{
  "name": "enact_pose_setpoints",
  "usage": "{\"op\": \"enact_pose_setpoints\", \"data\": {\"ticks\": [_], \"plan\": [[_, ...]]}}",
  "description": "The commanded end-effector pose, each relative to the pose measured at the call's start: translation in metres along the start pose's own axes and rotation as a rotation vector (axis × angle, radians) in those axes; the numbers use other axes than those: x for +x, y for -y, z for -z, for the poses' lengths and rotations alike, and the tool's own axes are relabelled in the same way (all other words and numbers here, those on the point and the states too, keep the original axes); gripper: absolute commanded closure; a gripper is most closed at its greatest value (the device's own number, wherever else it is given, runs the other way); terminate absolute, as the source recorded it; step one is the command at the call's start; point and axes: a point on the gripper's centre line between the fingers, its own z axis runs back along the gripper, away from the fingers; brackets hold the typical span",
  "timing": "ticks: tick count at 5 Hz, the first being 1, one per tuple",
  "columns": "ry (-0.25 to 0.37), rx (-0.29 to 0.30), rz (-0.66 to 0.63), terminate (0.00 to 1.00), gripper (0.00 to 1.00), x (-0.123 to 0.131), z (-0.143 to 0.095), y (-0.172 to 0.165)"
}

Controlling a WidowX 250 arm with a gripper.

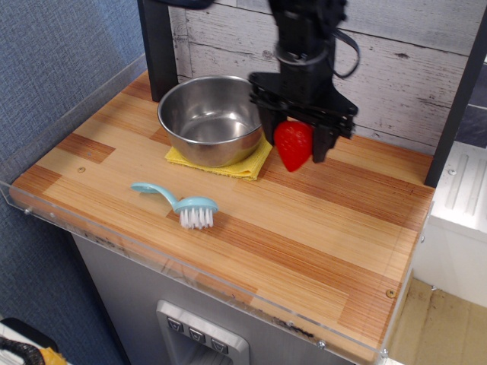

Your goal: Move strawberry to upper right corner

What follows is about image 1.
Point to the dark frame post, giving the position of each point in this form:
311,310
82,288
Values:
158,43
464,92

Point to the grey cabinet with dispenser panel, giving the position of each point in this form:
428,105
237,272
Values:
162,318

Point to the black yellow object bottom left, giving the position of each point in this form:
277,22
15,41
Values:
23,344

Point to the yellow folded cloth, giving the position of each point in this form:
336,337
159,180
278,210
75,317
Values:
247,169

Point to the red plastic strawberry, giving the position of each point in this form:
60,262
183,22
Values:
294,143

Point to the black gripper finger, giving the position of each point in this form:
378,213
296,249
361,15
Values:
324,139
270,118

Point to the light blue dish brush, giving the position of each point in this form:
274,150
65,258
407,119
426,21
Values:
195,212

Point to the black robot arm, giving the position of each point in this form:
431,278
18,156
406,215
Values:
308,32

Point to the stainless steel bowl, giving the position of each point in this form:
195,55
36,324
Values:
211,121

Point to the clear acrylic table guard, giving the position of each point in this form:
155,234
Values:
315,251

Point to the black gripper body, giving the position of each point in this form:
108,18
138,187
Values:
308,93

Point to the dark left frame post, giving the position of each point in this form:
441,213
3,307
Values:
158,43

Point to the white ribbed side unit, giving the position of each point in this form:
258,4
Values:
451,255

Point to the dark right frame post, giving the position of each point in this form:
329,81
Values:
464,92

